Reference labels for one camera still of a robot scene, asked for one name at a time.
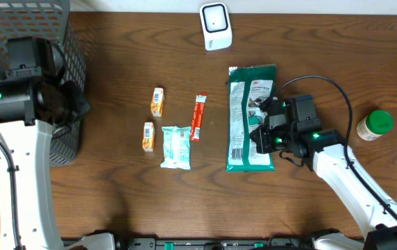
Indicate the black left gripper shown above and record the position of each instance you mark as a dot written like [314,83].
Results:
[71,92]

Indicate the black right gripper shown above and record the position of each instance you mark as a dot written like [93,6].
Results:
[264,139]

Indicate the green 3M package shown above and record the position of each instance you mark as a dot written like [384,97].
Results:
[248,88]

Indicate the red stick packet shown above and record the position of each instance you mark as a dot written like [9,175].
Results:
[197,117]

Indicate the small orange carton box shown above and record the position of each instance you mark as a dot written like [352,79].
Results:
[157,102]

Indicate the green lid white jar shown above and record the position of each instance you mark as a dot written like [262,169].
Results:
[374,125]

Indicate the mint green wipes packet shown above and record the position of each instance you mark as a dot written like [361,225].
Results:
[176,147]

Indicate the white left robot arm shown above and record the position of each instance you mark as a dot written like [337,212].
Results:
[30,110]

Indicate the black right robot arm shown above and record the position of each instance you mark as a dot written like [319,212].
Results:
[374,211]

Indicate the white barcode scanner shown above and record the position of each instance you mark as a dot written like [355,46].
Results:
[216,26]

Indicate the grey plastic mesh basket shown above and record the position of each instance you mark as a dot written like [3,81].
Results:
[47,19]

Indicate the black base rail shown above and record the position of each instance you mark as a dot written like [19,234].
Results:
[274,242]

